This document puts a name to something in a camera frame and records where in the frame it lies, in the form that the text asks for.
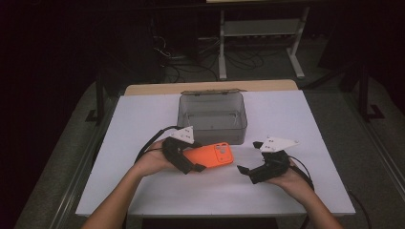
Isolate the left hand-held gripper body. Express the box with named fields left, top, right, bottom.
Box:
left=161, top=125, right=196, bottom=176

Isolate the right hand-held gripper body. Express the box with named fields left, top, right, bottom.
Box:
left=249, top=135, right=300, bottom=185

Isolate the orange phone case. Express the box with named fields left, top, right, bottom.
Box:
left=182, top=141, right=235, bottom=170

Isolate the grey transparent plastic box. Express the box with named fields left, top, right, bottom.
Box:
left=176, top=88, right=249, bottom=146

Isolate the person's left hand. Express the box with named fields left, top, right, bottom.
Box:
left=135, top=139, right=180, bottom=177

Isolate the person's right hand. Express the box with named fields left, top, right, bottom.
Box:
left=266, top=159, right=315, bottom=205

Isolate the black metal stand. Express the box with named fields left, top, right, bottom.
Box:
left=85, top=71, right=107, bottom=126
left=357, top=61, right=386, bottom=123

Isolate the white metal stand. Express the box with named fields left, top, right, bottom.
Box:
left=218, top=6, right=310, bottom=81

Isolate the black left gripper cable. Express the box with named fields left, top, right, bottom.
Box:
left=134, top=125, right=184, bottom=164

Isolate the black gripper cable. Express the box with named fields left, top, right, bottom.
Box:
left=288, top=155, right=373, bottom=229
left=134, top=125, right=184, bottom=164

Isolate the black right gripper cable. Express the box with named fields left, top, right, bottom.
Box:
left=288, top=155, right=373, bottom=229

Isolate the tangle of black floor cables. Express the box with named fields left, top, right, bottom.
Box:
left=152, top=31, right=266, bottom=84

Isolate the metal floor rail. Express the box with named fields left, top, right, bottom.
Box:
left=47, top=94, right=119, bottom=229
left=346, top=94, right=405, bottom=192

